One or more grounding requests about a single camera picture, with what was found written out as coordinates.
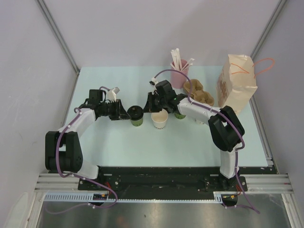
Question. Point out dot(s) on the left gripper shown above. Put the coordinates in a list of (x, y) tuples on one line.
[(120, 112)]

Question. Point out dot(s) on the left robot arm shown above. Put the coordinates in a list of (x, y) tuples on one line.
[(63, 153)]

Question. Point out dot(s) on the white wrapped straws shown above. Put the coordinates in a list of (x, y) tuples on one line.
[(177, 63)]

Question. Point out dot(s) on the pink straw holder cup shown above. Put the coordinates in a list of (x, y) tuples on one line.
[(177, 79)]

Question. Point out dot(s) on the brown paper takeout bag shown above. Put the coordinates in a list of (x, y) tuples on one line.
[(236, 83)]

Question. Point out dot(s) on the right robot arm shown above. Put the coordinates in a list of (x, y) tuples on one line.
[(225, 128)]

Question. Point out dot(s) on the white cable duct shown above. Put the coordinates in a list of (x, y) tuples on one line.
[(203, 197)]

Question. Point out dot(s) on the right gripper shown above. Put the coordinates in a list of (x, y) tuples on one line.
[(149, 107)]

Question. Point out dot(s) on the brown cardboard cup carrier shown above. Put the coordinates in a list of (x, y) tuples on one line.
[(198, 93)]

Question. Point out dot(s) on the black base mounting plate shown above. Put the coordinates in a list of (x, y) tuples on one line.
[(205, 179)]

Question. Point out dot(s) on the black coffee cup lid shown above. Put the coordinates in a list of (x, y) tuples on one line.
[(135, 112)]

